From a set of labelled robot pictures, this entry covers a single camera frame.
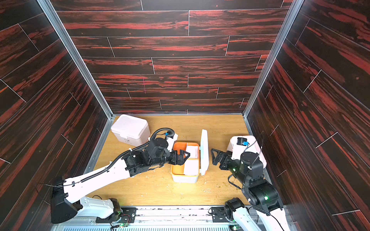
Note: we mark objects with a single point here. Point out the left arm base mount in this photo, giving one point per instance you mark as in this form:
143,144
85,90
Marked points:
125,216

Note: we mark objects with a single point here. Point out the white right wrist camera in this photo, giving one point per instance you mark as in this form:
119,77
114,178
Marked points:
242,144

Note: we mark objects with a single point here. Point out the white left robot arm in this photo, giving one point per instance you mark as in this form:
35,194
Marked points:
68,194

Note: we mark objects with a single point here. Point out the orange tray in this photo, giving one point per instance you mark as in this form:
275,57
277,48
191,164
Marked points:
189,152

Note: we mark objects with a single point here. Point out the white orange-trimmed medicine chest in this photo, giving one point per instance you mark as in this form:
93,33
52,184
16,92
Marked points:
204,160

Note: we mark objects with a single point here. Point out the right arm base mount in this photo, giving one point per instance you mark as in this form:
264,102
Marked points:
218,214

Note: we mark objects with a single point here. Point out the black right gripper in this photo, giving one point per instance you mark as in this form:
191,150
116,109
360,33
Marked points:
224,160

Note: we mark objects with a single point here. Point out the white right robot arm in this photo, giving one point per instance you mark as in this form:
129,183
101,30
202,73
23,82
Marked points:
265,200

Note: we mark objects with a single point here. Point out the pink rear medicine chest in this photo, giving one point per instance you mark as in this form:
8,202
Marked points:
131,130

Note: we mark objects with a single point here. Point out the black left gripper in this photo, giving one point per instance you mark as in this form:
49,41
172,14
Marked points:
179,160

